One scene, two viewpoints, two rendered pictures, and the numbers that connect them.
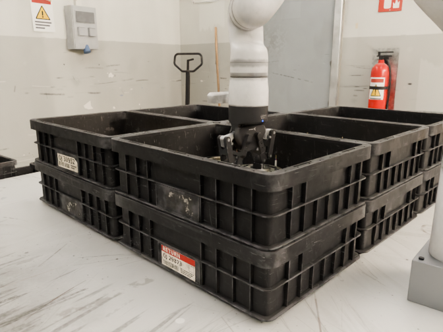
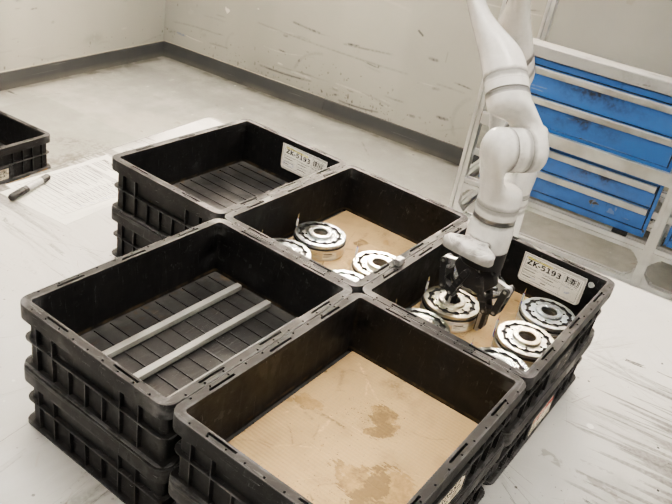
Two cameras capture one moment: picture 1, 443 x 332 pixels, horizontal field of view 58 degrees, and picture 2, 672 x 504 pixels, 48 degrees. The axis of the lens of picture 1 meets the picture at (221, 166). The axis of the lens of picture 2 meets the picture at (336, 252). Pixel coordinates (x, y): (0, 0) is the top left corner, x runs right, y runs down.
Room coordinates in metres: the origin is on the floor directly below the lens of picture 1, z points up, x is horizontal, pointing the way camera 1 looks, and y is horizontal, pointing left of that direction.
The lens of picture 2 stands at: (1.26, 0.98, 1.56)
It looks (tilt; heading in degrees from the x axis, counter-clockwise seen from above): 30 degrees down; 257
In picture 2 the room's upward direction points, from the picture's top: 11 degrees clockwise
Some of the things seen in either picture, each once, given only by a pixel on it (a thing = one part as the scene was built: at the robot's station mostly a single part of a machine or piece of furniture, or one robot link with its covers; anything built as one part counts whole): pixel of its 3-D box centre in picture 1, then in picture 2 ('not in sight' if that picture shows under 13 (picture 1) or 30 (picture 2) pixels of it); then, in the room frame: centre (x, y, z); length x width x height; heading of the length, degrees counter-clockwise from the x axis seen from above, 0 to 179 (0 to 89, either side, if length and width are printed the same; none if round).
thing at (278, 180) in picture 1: (235, 147); (494, 291); (0.74, -0.03, 0.92); 0.40 x 0.30 x 0.02; 46
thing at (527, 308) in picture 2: not in sight; (548, 314); (0.61, -0.05, 0.86); 0.10 x 0.10 x 0.01
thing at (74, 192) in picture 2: not in sight; (84, 185); (1.50, -0.72, 0.70); 0.33 x 0.23 x 0.01; 51
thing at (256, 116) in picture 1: (248, 126); (479, 264); (0.77, -0.05, 0.95); 0.08 x 0.08 x 0.09
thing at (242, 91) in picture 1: (241, 87); (485, 231); (0.78, -0.04, 1.02); 0.11 x 0.09 x 0.06; 42
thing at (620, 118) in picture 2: not in sight; (577, 144); (-0.26, -1.65, 0.60); 0.72 x 0.03 x 0.56; 141
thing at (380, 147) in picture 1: (320, 129); (352, 222); (0.95, -0.24, 0.92); 0.40 x 0.30 x 0.02; 46
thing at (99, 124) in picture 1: (120, 145); (355, 431); (1.02, 0.26, 0.87); 0.40 x 0.30 x 0.11; 46
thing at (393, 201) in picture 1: (316, 192); not in sight; (0.95, -0.24, 0.76); 0.40 x 0.30 x 0.12; 46
